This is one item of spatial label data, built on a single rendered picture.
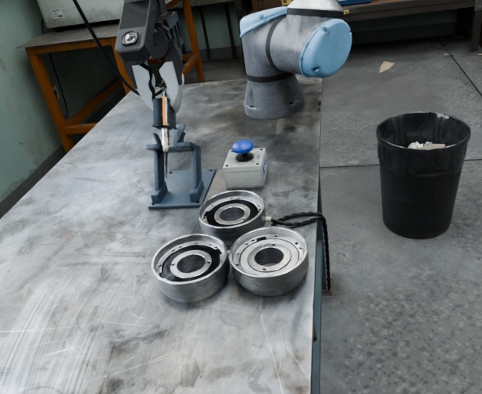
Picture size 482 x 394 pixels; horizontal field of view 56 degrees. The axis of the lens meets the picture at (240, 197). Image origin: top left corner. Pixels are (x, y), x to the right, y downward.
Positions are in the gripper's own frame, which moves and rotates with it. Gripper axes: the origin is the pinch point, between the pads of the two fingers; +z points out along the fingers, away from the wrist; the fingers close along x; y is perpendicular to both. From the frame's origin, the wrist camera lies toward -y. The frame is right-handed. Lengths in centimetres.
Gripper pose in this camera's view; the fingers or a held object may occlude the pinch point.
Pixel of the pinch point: (164, 108)
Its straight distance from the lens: 79.8
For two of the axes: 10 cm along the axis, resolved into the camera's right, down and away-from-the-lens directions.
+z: 1.5, 8.4, 5.3
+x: -9.8, 0.4, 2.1
